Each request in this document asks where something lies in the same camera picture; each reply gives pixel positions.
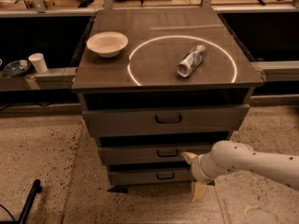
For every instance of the white bowl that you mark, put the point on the white bowl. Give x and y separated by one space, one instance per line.
107 44

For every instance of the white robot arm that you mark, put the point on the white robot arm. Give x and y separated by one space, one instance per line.
227 157

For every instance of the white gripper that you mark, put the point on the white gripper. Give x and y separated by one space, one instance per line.
197 170

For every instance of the white paper cup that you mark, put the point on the white paper cup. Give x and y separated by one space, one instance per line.
38 61

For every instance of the crushed silver can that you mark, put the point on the crushed silver can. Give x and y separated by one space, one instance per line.
191 61

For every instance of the grey metal shelf rail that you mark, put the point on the grey metal shelf rail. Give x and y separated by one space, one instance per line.
53 79

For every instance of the grey drawer cabinet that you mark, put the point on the grey drawer cabinet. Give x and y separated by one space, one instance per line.
144 75

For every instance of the grey drawer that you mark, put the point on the grey drawer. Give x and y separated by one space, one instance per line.
168 120
150 176
150 153

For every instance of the black bar on floor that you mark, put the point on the black bar on floor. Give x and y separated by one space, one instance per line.
35 189

